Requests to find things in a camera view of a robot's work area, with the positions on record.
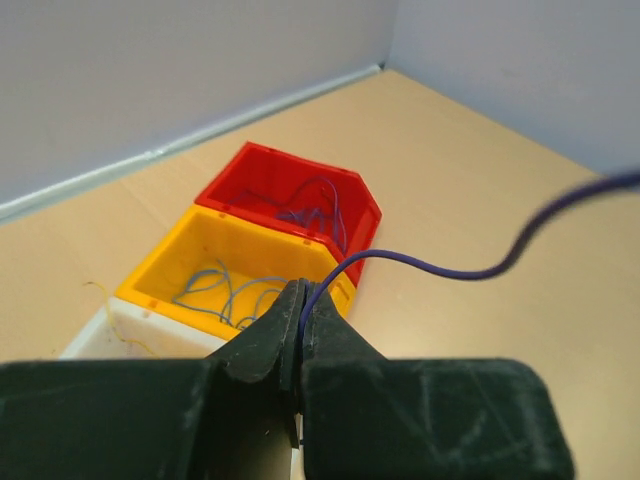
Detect yellow plastic bin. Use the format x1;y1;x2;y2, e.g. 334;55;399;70
116;205;337;340

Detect white plastic bin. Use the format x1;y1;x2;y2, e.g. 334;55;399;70
60;297;225;360

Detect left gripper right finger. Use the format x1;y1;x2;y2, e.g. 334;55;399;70
300;282;575;479

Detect aluminium back rail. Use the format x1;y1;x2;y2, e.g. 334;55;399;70
1;64;383;224

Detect red plastic bin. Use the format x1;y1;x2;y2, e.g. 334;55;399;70
195;142;382;262

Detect purple wires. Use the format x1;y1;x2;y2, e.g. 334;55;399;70
239;175;349;251

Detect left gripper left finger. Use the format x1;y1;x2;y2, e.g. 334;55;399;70
1;280;306;479

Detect yellow wire bundle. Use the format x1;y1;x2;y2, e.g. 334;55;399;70
83;280;159;357

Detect light blue wire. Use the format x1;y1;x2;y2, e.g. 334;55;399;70
172;257;291;331

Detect blue wire bundle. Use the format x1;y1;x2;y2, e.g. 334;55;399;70
302;168;640;336

